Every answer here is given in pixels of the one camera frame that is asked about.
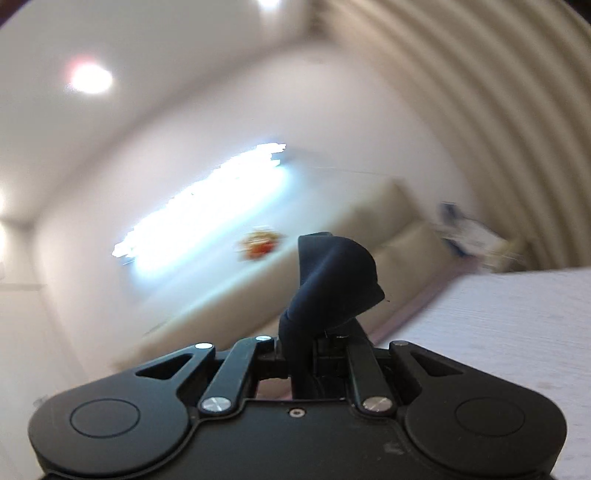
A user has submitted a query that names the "beige padded headboard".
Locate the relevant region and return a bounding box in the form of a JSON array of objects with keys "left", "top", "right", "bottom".
[{"left": 113, "top": 182, "right": 467, "bottom": 370}]

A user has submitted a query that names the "orange red decoration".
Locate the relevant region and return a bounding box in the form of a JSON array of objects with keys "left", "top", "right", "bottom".
[{"left": 237, "top": 227, "right": 283, "bottom": 262}]

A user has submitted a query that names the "dark navy garment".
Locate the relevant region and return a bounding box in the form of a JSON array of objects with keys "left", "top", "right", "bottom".
[{"left": 278, "top": 232, "right": 386, "bottom": 400}]

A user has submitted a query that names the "mauve bed edge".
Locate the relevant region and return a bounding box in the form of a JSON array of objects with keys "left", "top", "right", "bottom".
[{"left": 367, "top": 261, "right": 467, "bottom": 349}]

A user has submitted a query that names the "beige pleated curtain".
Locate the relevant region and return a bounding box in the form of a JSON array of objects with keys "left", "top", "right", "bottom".
[{"left": 318, "top": 0, "right": 591, "bottom": 271}]

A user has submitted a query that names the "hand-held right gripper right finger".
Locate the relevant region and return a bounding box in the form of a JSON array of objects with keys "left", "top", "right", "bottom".
[{"left": 314, "top": 335, "right": 463, "bottom": 412}]

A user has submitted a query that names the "white dotted mattress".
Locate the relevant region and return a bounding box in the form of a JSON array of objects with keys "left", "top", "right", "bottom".
[{"left": 376, "top": 265, "right": 591, "bottom": 480}]

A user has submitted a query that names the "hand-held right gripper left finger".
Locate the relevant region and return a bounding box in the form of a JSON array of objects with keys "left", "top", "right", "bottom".
[{"left": 134, "top": 335, "right": 290, "bottom": 414}]

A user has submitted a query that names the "white bag with blue print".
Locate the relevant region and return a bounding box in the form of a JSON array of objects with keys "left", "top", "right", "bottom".
[{"left": 434, "top": 200, "right": 506, "bottom": 265}]

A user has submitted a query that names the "round ceiling light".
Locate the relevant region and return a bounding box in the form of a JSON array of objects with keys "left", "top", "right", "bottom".
[{"left": 67, "top": 58, "right": 114, "bottom": 97}]

